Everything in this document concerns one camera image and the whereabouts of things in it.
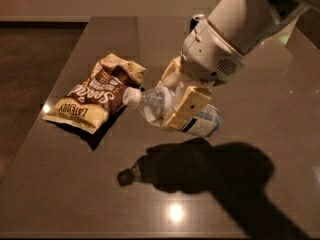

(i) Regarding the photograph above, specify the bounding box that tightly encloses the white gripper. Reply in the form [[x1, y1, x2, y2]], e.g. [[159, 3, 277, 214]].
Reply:
[[157, 19, 245, 130]]

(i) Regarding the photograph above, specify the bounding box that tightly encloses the clear plastic water bottle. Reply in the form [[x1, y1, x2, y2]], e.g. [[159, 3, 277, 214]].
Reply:
[[122, 87, 222, 138]]

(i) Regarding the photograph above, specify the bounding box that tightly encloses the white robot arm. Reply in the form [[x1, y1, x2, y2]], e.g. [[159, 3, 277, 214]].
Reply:
[[158, 0, 320, 131]]

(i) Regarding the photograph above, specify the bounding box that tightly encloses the blue soda can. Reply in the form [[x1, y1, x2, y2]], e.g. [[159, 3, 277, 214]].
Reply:
[[189, 14, 207, 33]]

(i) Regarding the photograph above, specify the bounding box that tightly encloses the brown yellow chip bag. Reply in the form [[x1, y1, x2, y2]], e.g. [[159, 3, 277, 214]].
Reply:
[[43, 54, 146, 134]]

